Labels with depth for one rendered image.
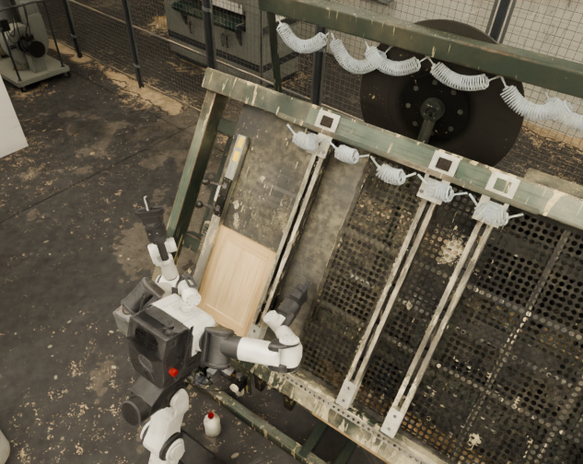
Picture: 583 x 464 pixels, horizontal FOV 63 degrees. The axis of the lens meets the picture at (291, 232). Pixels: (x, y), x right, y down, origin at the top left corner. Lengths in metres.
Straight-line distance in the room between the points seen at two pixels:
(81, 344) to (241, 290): 1.66
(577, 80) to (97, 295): 3.40
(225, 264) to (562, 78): 1.69
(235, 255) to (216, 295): 0.24
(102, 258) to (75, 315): 0.59
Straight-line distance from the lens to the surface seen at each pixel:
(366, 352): 2.20
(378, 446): 2.34
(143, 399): 2.19
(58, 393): 3.62
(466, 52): 2.26
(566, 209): 1.93
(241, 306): 2.46
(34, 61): 7.16
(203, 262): 2.53
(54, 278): 4.29
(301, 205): 2.18
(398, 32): 2.34
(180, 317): 2.01
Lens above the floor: 2.95
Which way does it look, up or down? 43 degrees down
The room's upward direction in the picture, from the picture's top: 3 degrees clockwise
